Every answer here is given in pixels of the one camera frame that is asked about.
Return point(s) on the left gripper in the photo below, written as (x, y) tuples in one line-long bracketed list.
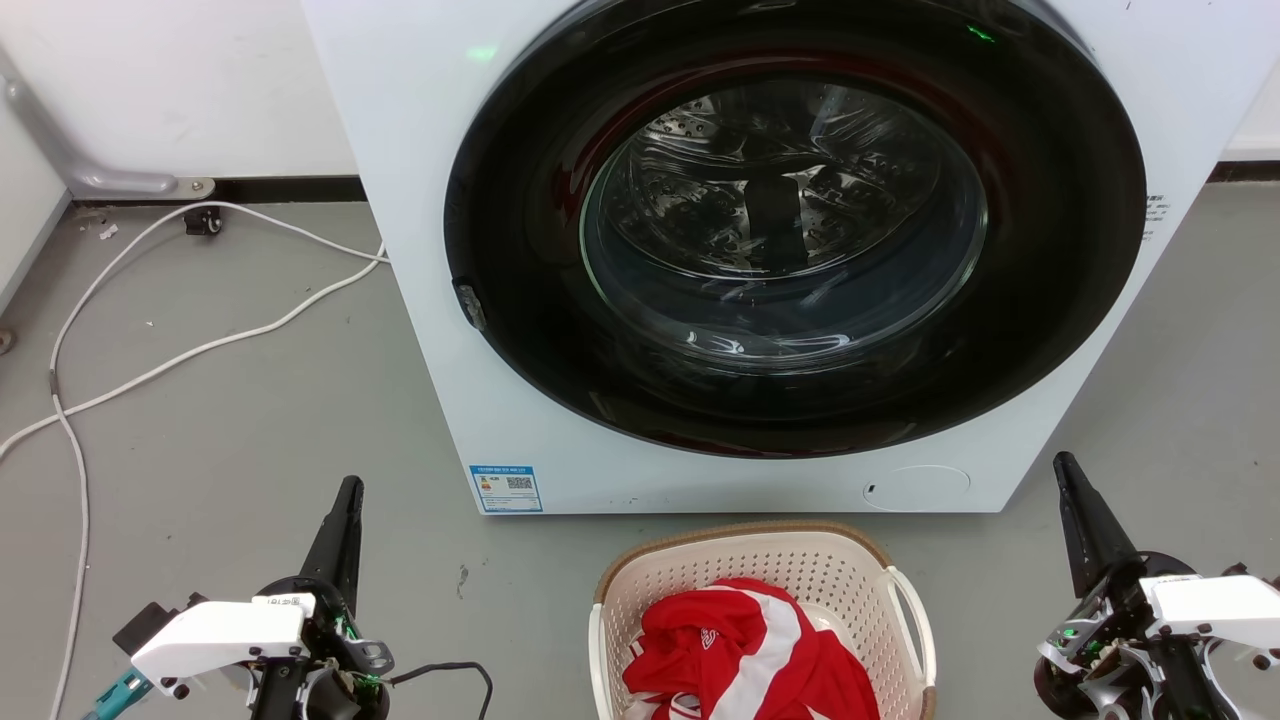
[(345, 655)]

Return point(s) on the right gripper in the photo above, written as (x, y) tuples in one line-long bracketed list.
[(1110, 640)]

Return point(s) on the cream plastic laundry basket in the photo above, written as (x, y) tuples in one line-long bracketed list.
[(800, 560)]

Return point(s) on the blue white energy label sticker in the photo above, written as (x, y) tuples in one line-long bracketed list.
[(505, 489)]

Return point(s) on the white front-load washing machine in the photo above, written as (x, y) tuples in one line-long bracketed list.
[(420, 200)]

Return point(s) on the red white garment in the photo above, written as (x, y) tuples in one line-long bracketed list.
[(740, 650)]

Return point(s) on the black round washer door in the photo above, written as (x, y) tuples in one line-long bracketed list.
[(520, 200)]

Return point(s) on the steel washer drum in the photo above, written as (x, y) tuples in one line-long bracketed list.
[(770, 190)]

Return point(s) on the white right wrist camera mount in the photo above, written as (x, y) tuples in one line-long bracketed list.
[(1215, 605)]

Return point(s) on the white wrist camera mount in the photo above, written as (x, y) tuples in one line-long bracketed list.
[(220, 635), (1215, 605)]

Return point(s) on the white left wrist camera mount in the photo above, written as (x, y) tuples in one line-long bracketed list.
[(220, 635)]

